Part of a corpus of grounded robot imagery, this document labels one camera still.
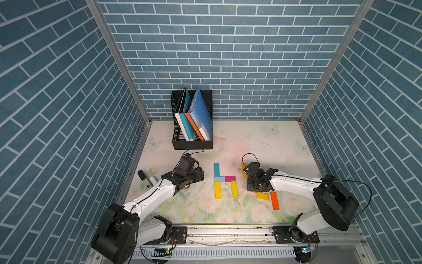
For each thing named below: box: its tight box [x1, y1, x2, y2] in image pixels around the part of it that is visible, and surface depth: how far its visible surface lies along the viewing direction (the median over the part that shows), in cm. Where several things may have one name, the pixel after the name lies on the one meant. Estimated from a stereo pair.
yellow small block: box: [256, 191, 270, 201], surface depth 87 cm
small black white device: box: [137, 169, 152, 190], surface depth 89 cm
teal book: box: [179, 88, 198, 142], surface depth 91 cm
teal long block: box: [213, 162, 221, 178], surface depth 97 cm
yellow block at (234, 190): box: [230, 180, 240, 199], surface depth 89 cm
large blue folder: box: [189, 87, 213, 141], surface depth 93 cm
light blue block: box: [214, 176, 226, 183], surface depth 93 cm
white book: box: [174, 87, 191, 142], surface depth 89 cm
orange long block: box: [270, 191, 280, 211], surface depth 86 cm
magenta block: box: [224, 175, 236, 183], surface depth 93 cm
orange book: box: [184, 111, 205, 142], surface depth 91 cm
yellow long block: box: [214, 181, 222, 200], surface depth 89 cm
